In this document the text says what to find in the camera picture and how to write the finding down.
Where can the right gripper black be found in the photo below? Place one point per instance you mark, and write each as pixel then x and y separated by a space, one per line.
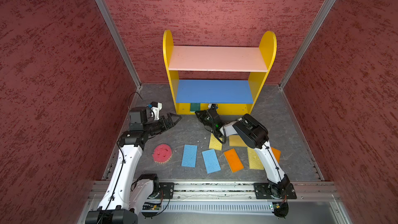
pixel 203 112

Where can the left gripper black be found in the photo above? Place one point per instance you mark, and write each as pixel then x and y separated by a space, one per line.
pixel 170 123

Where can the green scouring sponge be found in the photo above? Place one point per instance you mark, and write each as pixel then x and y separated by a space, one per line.
pixel 194 107

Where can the blue sponge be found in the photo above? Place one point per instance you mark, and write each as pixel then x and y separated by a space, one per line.
pixel 189 156
pixel 211 161

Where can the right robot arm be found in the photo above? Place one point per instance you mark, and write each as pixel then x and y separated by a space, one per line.
pixel 255 136

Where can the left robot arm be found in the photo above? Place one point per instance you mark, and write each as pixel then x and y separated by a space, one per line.
pixel 125 196

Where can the yellow shelf pink blue boards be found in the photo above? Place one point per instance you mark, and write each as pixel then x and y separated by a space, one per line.
pixel 234 97

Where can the yellow sponge upper left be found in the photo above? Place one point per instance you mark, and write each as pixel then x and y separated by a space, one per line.
pixel 214 143

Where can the yellow sponge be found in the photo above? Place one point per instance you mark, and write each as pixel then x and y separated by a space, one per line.
pixel 254 160
pixel 214 143

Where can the dark yellow scouring pad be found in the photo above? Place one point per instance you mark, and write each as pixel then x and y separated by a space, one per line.
pixel 236 141

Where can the pink round smiley sponge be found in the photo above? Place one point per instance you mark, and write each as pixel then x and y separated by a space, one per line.
pixel 162 154

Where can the orange sponge centre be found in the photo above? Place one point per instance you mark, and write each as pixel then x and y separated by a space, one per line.
pixel 233 160

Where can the orange sponge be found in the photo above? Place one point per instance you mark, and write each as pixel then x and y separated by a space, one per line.
pixel 233 160
pixel 277 154

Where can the yellow sponge lower right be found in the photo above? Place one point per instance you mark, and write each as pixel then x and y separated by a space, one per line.
pixel 254 160

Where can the orange sponge far right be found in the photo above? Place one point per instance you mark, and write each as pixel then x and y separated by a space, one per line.
pixel 277 154

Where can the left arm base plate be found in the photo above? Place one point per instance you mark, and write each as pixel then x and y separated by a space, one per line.
pixel 161 190

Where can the aluminium mounting rail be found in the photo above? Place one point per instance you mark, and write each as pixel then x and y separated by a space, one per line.
pixel 305 191

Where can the left electronics board with wires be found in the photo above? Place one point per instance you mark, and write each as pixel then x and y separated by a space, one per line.
pixel 151 207

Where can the electronics board with wires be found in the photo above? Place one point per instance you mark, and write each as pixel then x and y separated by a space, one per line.
pixel 280 209
pixel 151 207

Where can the white slotted cable duct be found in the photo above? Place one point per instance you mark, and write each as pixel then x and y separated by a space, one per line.
pixel 214 207

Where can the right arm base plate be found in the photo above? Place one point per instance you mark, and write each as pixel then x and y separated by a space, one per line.
pixel 266 192

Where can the right electronics board with wires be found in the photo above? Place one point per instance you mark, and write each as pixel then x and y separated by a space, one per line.
pixel 280 209

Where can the left aluminium corner post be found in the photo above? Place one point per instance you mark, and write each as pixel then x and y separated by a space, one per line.
pixel 119 42

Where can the aluminium corner post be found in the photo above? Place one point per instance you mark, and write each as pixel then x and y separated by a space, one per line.
pixel 315 26
pixel 119 42

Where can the right aluminium corner post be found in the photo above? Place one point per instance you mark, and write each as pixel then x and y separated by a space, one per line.
pixel 315 26

